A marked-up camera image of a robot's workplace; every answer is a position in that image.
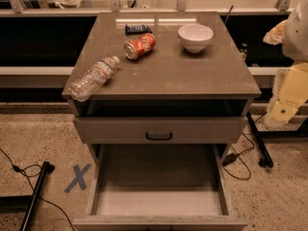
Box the black antenna rod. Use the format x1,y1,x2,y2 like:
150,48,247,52
224,5,234,25

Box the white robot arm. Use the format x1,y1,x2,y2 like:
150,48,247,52
267,0,308,126

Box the grey drawer cabinet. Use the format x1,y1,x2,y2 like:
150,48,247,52
61,11,263,231

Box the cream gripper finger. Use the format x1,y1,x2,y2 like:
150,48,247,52
268,63,308,123

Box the orange soda can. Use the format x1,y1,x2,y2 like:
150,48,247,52
123,33,156,61

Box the black drawer handle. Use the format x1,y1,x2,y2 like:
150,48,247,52
145,132,173,141

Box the white ceramic bowl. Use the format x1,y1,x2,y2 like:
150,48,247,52
178,24,214,53

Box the open grey middle drawer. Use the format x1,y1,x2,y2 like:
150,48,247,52
73,144,246,231

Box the blue snack wrapper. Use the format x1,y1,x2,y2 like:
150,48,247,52
125,24,151,36

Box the black stand leg left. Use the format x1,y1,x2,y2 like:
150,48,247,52
19,162,55,231

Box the clear plastic water bottle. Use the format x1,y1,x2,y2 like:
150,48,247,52
68,56,119,102

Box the closed grey top drawer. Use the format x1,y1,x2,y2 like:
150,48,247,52
74,116,247,144

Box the black stand leg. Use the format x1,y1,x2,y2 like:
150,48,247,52
246,113,273,167
19,162,55,231

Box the black cable left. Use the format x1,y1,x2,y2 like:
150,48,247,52
0,147,76,231

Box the black stand leg right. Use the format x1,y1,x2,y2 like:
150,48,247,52
246,113,273,167

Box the blue tape cross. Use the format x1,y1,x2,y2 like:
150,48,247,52
64,164,91,193

